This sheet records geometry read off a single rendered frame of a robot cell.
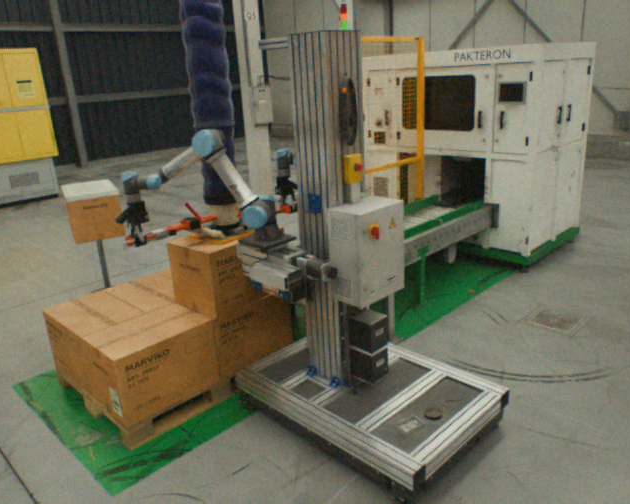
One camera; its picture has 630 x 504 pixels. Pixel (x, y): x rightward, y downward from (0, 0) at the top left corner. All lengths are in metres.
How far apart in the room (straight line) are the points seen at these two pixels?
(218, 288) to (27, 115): 7.65
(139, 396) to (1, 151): 7.63
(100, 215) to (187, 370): 2.05
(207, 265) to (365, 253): 0.96
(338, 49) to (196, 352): 1.79
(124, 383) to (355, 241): 1.40
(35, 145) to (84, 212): 5.67
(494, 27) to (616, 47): 2.42
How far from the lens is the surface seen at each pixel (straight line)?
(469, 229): 4.95
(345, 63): 2.67
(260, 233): 2.82
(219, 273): 3.12
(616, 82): 11.58
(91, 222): 4.87
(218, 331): 3.25
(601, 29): 11.69
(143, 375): 3.07
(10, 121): 10.33
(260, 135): 4.68
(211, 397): 3.40
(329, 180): 2.63
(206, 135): 2.66
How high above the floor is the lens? 1.86
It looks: 19 degrees down
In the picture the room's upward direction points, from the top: 4 degrees counter-clockwise
